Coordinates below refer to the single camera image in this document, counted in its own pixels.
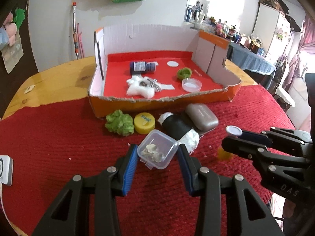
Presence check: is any red knitted mat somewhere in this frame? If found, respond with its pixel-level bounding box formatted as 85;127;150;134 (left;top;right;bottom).
0;84;310;236

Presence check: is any dark brown door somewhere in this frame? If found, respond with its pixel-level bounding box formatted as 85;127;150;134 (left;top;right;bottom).
0;0;40;118

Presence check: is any yellow bottle cap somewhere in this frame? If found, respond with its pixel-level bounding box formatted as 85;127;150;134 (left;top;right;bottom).
133;112;156;134

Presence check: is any peach plush toy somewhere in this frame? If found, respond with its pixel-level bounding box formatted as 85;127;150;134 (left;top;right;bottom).
6;23;18;46

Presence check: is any pink hanging cloth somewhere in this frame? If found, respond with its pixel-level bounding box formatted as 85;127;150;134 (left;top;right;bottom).
283;12;315;118

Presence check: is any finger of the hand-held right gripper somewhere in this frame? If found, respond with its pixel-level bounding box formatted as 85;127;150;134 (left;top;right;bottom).
242;126;311;158
221;136;311;199

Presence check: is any green crochet ball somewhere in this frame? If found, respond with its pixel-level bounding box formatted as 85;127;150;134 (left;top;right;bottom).
105;110;135;136
177;67;192;81

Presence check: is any pink stick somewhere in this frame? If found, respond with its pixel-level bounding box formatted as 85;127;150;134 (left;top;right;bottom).
77;23;84;57

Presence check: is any grey oval case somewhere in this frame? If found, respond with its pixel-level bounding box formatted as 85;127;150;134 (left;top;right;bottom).
185;103;219;131

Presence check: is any black and white sock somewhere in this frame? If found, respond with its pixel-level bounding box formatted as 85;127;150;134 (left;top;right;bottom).
157;112;200;153

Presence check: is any blue cloth covered table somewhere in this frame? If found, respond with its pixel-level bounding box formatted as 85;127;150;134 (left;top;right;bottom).
228;42;276;75

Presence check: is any small yellow toy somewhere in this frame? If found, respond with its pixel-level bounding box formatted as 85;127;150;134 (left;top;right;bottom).
219;146;234;161

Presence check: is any purple plastic bottle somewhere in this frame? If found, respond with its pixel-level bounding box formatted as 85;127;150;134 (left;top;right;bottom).
130;61;158;75

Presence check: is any pink plush toy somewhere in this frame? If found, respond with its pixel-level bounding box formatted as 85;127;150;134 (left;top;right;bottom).
3;12;16;25

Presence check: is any clear round dish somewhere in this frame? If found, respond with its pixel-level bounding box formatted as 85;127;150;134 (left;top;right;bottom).
182;78;203;93

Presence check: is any green plush toy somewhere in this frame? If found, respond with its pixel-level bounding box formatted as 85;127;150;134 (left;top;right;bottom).
13;8;26;27

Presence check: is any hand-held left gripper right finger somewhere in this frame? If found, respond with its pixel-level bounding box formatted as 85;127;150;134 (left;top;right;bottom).
177;144;283;236

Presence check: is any beige tote bag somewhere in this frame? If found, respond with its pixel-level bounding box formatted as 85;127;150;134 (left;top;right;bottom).
1;39;24;74

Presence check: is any white and orange pole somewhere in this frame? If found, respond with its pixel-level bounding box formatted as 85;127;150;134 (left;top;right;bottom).
72;2;80;59

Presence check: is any white square charger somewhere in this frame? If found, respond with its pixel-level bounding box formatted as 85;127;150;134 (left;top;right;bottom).
0;155;14;187

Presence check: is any white refrigerator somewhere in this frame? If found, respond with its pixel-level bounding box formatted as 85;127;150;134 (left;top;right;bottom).
253;2;288;54

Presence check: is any blue plastic bag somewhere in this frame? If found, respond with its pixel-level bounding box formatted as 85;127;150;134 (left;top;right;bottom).
0;27;8;50

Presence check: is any white chair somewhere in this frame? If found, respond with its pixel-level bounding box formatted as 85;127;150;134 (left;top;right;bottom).
275;87;296;107

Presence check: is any orange and white cardboard box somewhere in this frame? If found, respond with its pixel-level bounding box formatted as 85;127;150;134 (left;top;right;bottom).
88;24;242;120

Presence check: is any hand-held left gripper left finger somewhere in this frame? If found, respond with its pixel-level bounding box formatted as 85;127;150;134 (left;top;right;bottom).
32;144;138;236

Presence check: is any row of bottles and jars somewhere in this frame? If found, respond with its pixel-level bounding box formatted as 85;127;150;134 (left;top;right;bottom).
207;17;267;54

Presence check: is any white star plush toy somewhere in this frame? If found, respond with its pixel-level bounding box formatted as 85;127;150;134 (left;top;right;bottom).
126;76;163;99

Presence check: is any small clear plastic box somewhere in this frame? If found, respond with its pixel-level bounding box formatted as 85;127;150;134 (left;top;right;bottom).
137;130;179;170

